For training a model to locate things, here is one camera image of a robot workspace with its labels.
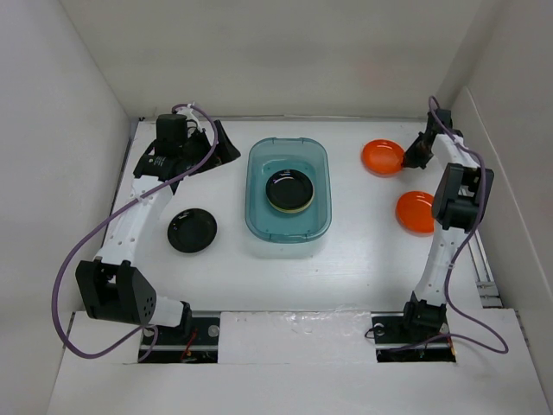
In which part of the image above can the green plate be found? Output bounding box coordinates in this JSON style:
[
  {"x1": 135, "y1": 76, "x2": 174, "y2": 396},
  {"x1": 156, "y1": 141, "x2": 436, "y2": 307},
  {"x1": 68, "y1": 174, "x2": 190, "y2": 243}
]
[{"x1": 269, "y1": 201, "x2": 312, "y2": 214}]

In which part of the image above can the teal transparent plastic bin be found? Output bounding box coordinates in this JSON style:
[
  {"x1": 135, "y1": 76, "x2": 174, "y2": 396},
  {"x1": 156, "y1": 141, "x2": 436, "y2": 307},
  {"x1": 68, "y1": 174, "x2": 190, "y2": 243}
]
[{"x1": 245, "y1": 137, "x2": 332, "y2": 244}]

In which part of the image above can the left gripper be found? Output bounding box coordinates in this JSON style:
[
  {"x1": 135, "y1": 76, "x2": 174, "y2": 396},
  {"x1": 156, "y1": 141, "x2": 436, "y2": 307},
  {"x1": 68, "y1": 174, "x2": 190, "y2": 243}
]
[{"x1": 179, "y1": 121, "x2": 239, "y2": 176}]

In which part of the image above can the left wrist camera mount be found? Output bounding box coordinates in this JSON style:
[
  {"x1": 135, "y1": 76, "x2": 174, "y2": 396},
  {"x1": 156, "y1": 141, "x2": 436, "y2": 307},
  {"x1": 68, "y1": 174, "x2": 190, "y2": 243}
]
[{"x1": 171, "y1": 102, "x2": 202, "y2": 127}]

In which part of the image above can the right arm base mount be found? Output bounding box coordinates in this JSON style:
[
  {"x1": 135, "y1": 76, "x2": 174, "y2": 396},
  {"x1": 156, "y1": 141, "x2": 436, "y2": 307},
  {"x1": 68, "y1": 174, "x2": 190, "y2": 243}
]
[{"x1": 365, "y1": 312, "x2": 456, "y2": 363}]

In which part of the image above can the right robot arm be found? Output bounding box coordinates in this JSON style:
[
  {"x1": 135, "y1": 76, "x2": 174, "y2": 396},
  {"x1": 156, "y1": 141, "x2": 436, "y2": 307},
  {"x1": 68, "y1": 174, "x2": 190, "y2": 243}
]
[{"x1": 399, "y1": 108, "x2": 494, "y2": 342}]

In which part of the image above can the black plate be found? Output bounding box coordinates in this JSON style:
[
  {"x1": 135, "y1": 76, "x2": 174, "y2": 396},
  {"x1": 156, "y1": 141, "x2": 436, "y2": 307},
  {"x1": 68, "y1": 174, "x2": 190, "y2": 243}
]
[
  {"x1": 167, "y1": 208, "x2": 218, "y2": 253},
  {"x1": 265, "y1": 169, "x2": 315, "y2": 208}
]

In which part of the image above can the orange plate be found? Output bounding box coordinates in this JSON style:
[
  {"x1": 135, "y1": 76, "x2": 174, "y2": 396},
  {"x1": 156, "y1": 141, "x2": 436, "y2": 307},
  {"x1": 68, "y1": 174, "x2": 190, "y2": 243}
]
[
  {"x1": 396, "y1": 191, "x2": 435, "y2": 234},
  {"x1": 360, "y1": 139, "x2": 404, "y2": 176}
]

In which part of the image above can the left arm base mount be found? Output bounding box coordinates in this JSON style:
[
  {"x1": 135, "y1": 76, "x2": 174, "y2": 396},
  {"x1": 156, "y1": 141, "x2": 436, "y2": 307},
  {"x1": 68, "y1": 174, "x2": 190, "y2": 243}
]
[{"x1": 138, "y1": 311, "x2": 221, "y2": 364}]

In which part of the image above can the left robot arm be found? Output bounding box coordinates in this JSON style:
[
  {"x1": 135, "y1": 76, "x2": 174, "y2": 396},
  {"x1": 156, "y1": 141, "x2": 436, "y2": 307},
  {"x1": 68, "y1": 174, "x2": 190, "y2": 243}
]
[{"x1": 75, "y1": 114, "x2": 240, "y2": 343}]

